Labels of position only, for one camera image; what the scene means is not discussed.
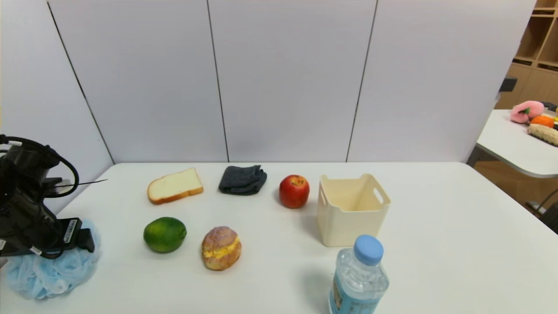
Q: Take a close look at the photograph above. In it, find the light blue mesh bath loofah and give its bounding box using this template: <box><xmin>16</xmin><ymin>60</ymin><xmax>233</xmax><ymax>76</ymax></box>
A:
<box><xmin>5</xmin><ymin>219</ymin><xmax>102</xmax><ymax>300</ymax></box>

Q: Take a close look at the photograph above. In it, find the cream white plastic box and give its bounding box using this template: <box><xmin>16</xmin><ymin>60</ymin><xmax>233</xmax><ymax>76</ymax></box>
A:
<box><xmin>317</xmin><ymin>174</ymin><xmax>391</xmax><ymax>248</ymax></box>

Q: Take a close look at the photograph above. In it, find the red apple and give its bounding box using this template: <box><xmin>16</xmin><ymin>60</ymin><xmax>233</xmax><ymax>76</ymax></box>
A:
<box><xmin>279</xmin><ymin>174</ymin><xmax>310</xmax><ymax>209</ymax></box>

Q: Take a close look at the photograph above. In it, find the folded dark grey cloth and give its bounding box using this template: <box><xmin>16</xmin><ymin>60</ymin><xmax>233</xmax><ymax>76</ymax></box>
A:
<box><xmin>218</xmin><ymin>165</ymin><xmax>268</xmax><ymax>196</ymax></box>

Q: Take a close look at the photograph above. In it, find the cream puff pastry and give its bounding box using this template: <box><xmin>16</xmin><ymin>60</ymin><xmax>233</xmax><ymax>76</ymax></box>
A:
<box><xmin>201</xmin><ymin>226</ymin><xmax>242</xmax><ymax>271</ymax></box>

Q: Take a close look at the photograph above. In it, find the white bread slice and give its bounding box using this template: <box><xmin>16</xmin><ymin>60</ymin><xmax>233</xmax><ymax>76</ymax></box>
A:
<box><xmin>147</xmin><ymin>167</ymin><xmax>204</xmax><ymax>205</ymax></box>

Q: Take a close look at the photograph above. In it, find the green lime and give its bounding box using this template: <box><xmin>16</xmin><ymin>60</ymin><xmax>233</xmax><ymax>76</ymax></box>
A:
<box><xmin>143</xmin><ymin>217</ymin><xmax>187</xmax><ymax>254</ymax></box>

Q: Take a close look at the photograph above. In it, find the water bottle with blue cap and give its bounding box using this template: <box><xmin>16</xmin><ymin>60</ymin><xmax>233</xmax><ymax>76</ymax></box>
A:
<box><xmin>328</xmin><ymin>234</ymin><xmax>390</xmax><ymax>314</ymax></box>

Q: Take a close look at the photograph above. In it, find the white side table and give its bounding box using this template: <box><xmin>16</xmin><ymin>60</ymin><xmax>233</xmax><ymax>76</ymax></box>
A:
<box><xmin>466</xmin><ymin>109</ymin><xmax>558</xmax><ymax>179</ymax></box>

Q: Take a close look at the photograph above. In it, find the pink plush peach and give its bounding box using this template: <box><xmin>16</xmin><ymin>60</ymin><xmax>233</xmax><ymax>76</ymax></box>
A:
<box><xmin>510</xmin><ymin>101</ymin><xmax>545</xmax><ymax>124</ymax></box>

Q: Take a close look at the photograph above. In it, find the wooden shelf unit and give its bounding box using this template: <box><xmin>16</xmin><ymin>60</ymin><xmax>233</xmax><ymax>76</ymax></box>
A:
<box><xmin>495</xmin><ymin>0</ymin><xmax>558</xmax><ymax>110</ymax></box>

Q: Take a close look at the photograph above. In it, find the dark chair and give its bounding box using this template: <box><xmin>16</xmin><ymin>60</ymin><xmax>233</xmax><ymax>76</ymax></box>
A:
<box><xmin>525</xmin><ymin>188</ymin><xmax>558</xmax><ymax>235</ymax></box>

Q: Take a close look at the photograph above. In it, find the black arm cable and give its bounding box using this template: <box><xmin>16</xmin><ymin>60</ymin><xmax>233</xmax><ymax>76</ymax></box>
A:
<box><xmin>0</xmin><ymin>135</ymin><xmax>80</xmax><ymax>199</ymax></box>

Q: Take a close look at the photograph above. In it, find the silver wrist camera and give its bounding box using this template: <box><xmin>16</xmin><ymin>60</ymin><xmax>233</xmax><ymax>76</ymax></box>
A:
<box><xmin>43</xmin><ymin>177</ymin><xmax>74</xmax><ymax>195</ymax></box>

